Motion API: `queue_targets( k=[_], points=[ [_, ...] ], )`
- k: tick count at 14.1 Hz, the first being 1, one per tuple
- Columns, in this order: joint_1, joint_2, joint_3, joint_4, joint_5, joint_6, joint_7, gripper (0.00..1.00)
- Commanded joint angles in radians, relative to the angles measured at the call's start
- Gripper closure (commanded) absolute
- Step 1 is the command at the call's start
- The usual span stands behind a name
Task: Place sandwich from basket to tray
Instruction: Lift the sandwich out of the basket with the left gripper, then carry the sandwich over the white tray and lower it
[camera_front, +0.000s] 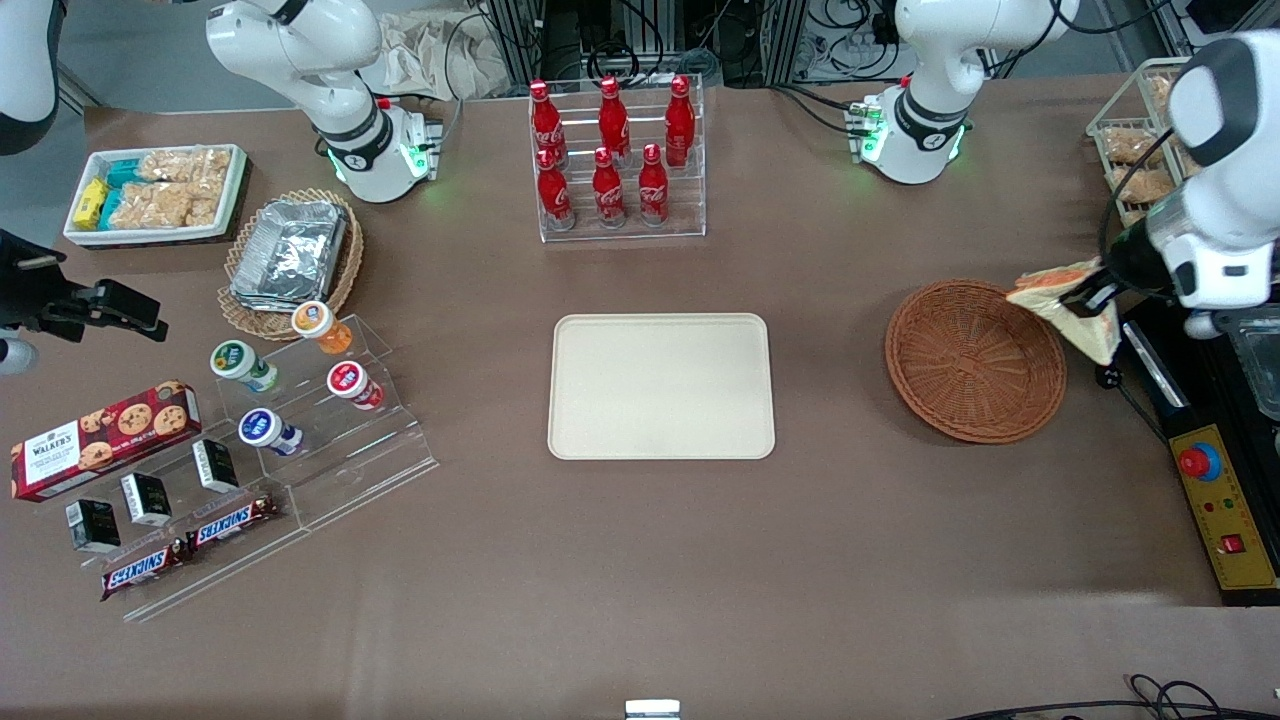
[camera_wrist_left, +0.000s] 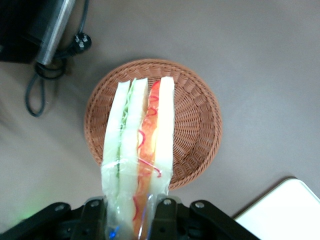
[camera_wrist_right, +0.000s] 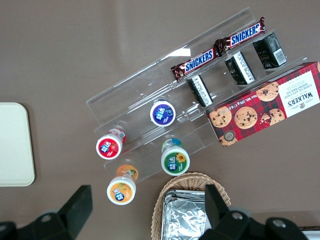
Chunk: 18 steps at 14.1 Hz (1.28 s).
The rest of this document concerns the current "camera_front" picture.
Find green lid gum bottle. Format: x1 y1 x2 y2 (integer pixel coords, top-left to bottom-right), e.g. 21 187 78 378
210 340 281 394

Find beige plastic tray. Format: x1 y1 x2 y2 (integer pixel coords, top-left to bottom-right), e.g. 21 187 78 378
547 313 777 462

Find red lid gum bottle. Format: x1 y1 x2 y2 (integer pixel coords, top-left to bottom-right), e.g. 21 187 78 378
327 361 385 411

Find yellow emergency stop box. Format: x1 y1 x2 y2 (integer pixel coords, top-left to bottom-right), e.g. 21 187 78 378
1168 425 1280 608

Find blue lid gum bottle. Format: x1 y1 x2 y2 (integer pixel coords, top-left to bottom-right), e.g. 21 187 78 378
238 408 304 457

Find clear bag of crackers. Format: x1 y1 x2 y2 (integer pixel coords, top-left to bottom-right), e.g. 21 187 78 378
110 180 222 232
135 147 233 188

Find clear acrylic tiered stand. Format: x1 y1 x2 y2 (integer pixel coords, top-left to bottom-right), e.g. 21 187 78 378
35 440 313 623
213 315 441 533

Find black countertop appliance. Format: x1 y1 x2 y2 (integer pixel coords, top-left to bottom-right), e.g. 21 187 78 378
1120 295 1280 471

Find orange lid gum bottle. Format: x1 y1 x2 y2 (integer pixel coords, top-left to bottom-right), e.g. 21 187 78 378
291 301 354 356

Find black floor cables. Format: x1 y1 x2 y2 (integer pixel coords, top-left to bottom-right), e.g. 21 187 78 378
950 675 1280 720

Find red Walkers cookie box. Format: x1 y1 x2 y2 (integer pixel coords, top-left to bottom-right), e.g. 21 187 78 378
10 380 203 503

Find aluminium frame with equipment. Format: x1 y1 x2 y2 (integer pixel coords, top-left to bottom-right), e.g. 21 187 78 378
478 0 813 91

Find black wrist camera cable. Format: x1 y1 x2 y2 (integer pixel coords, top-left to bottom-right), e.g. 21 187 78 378
1098 128 1173 263

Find white rectangular snack bin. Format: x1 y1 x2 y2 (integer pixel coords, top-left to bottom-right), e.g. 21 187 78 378
63 143 249 248

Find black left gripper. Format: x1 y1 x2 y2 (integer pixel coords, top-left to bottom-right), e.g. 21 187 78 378
1062 225 1181 317

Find white wire basket rack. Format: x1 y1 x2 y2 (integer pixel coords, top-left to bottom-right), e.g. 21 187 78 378
1086 57 1197 232

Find black power cable with plug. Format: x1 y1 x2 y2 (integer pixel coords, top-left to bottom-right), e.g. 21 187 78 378
1094 340 1173 443

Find brown wicker basket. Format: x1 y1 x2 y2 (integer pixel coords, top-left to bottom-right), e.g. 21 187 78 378
885 279 1068 445

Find Snickers chocolate bar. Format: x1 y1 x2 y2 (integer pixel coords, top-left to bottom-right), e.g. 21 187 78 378
186 495 283 553
100 545 193 602

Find triangle sandwich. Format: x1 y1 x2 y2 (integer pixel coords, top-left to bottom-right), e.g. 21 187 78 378
1005 258 1123 367

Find clear plastic container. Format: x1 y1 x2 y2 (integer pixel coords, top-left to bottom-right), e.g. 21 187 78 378
1222 305 1280 421

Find light wicker basket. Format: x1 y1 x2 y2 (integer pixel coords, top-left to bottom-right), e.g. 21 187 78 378
217 188 365 343

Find red cola bottle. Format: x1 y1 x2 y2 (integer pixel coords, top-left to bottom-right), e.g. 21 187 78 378
638 143 672 227
537 148 577 232
592 147 629 230
598 77 632 163
665 75 697 168
530 80 567 169

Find small black box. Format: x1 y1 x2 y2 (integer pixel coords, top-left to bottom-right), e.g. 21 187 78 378
192 438 241 494
120 472 173 528
65 498 123 555

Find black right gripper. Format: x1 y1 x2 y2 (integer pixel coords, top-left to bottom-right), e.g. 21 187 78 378
0 230 169 343

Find stack of foil containers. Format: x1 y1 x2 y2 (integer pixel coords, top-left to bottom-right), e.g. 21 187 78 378
230 198 349 311

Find clear acrylic bottle rack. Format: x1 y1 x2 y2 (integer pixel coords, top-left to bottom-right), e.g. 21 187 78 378
528 75 707 244

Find beige cloth bag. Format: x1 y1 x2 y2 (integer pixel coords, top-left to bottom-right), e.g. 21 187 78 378
378 10 511 101

